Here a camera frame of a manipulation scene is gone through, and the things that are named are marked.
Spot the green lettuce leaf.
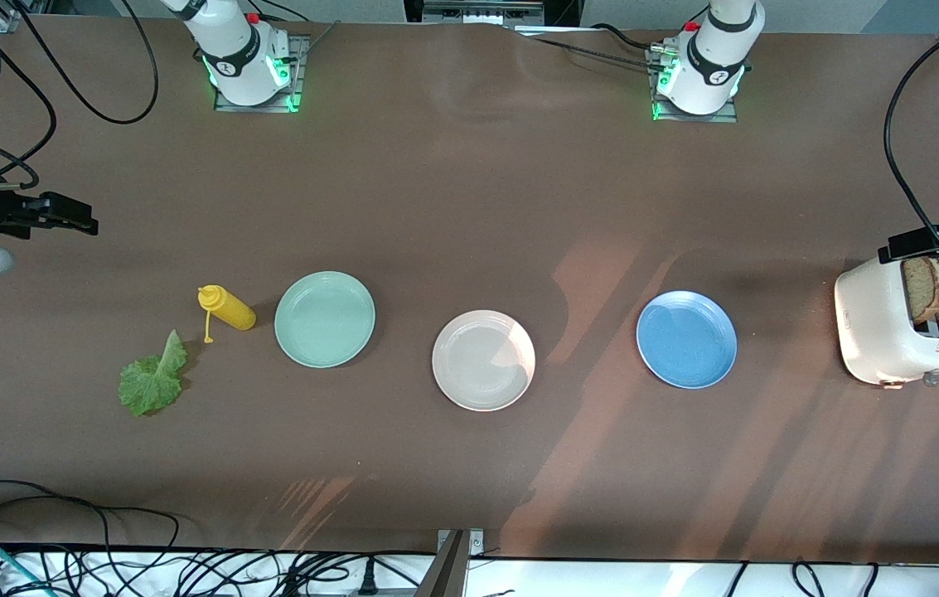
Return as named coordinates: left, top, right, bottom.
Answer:
left=118, top=329, right=189, bottom=418

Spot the beige plate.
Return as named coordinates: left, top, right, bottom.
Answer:
left=431, top=309, right=537, bottom=413

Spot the blue plate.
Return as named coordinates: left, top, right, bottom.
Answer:
left=636, top=289, right=738, bottom=390

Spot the mint green plate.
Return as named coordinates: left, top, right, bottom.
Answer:
left=273, top=270, right=377, bottom=369

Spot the white toaster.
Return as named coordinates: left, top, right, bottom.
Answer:
left=834, top=247, right=939, bottom=389

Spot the yellow mustard squeeze bottle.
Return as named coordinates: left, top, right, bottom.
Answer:
left=197, top=284, right=258, bottom=344

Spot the black equipment box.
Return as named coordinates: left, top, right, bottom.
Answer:
left=403, top=0, right=584, bottom=27

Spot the aluminium frame profile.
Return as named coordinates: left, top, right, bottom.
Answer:
left=0, top=0, right=51, bottom=34

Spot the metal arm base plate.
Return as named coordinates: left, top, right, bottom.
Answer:
left=213, top=35, right=309, bottom=114
left=646, top=46, right=740, bottom=124

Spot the black base cable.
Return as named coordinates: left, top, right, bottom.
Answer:
left=515, top=23, right=669, bottom=74

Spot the grey metal frame bracket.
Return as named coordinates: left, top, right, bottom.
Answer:
left=415, top=528, right=485, bottom=597

